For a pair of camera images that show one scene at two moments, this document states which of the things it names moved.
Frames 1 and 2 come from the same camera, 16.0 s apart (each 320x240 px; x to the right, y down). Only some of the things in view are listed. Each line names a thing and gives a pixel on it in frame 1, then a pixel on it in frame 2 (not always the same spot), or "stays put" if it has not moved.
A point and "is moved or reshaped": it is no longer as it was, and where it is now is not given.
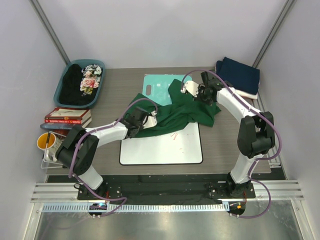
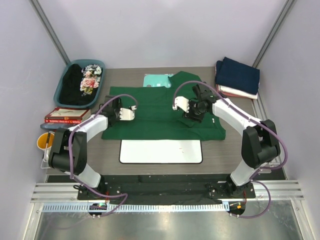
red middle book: x=68 y=121 stays put
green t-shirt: x=181 y=107 is moved or reshaped
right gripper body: x=200 y=94 -> x=195 y=107
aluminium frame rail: x=281 y=191 stays put
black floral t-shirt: x=79 y=85 stays put
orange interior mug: x=49 y=143 stays put
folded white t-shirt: x=247 y=94 stays put
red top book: x=68 y=113 stays put
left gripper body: x=139 y=124 -> x=115 y=113
